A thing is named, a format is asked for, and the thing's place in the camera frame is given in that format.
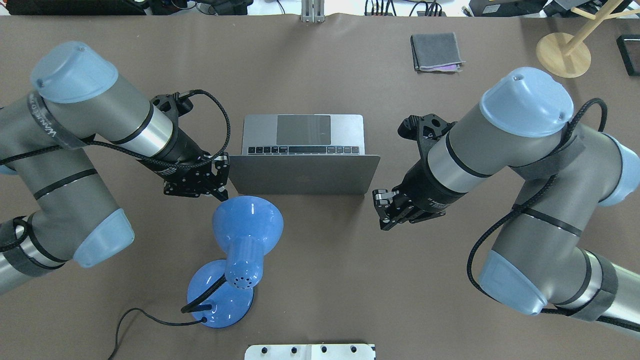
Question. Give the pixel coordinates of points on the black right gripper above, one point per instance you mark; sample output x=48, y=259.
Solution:
x=426, y=191

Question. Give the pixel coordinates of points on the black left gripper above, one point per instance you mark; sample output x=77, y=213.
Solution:
x=181, y=156

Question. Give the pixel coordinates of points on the grey laptop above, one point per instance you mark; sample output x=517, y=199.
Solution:
x=303, y=154

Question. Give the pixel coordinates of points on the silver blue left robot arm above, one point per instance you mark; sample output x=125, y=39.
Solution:
x=80, y=99

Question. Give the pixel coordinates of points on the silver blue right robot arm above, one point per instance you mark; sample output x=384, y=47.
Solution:
x=529, y=260

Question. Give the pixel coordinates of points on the blue desk lamp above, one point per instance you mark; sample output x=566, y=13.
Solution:
x=221, y=292

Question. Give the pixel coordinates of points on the folded grey cloth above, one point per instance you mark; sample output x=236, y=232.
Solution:
x=436, y=52

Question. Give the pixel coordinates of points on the wooden mug tree stand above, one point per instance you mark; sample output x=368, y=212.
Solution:
x=566, y=55

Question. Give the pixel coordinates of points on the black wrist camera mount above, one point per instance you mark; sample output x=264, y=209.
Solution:
x=174, y=105
x=426, y=130

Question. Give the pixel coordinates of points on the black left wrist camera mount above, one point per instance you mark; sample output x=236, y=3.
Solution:
x=174, y=105

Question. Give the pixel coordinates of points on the white pillar mount base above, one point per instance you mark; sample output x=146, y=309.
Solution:
x=318, y=351

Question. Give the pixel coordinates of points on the aluminium frame post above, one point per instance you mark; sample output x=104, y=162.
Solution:
x=313, y=11

